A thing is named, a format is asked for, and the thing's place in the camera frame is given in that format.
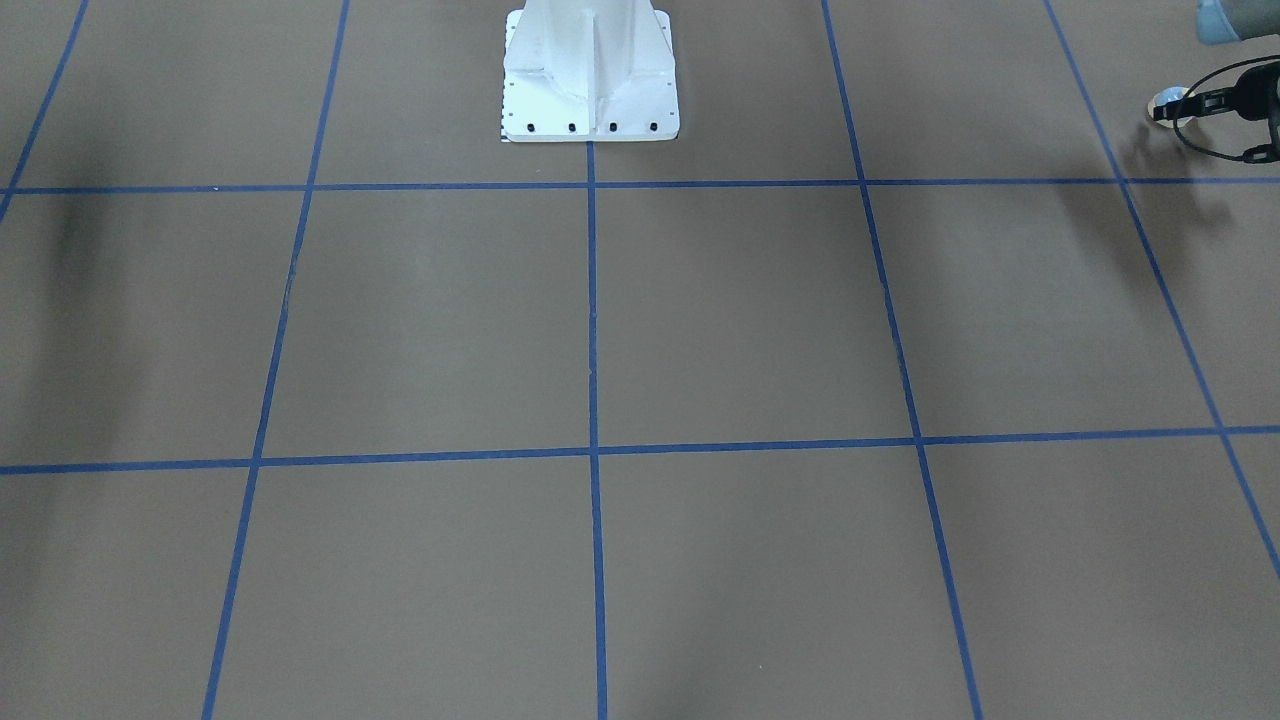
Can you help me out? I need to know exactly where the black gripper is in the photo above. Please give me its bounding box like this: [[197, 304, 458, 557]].
[[1167, 68, 1279, 123]]

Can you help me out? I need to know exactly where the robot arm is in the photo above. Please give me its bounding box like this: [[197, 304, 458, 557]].
[[1147, 1, 1279, 129]]

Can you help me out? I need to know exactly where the brown paper table cover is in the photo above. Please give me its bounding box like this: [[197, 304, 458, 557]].
[[3, 1, 1277, 719]]

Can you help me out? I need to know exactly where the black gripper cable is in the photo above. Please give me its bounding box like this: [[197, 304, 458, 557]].
[[1169, 55, 1280, 164]]

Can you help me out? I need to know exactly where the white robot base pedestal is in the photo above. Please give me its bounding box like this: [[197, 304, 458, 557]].
[[500, 1, 681, 143]]

